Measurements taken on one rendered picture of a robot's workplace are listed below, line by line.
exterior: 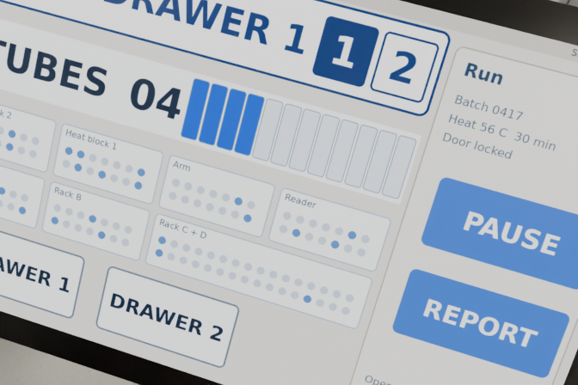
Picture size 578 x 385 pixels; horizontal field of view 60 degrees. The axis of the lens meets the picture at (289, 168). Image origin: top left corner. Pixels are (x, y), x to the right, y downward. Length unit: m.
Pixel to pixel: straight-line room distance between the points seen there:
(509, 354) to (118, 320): 0.26
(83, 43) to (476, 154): 0.25
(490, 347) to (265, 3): 0.25
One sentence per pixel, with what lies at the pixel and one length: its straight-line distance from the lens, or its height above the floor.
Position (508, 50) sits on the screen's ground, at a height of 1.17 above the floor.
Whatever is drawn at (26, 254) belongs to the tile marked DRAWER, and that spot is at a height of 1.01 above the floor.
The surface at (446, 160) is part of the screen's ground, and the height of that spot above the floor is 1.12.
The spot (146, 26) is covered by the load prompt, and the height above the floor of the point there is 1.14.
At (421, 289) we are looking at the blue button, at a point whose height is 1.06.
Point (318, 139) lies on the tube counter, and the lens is 0.31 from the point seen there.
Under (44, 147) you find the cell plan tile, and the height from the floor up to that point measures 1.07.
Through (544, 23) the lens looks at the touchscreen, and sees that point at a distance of 0.33.
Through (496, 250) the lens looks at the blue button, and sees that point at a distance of 0.33.
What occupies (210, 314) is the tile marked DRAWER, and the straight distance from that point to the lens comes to 0.35.
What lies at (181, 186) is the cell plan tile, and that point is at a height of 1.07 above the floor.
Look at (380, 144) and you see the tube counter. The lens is 0.31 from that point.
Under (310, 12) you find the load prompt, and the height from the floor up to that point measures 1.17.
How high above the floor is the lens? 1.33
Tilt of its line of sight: 49 degrees down
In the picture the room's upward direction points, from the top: 11 degrees clockwise
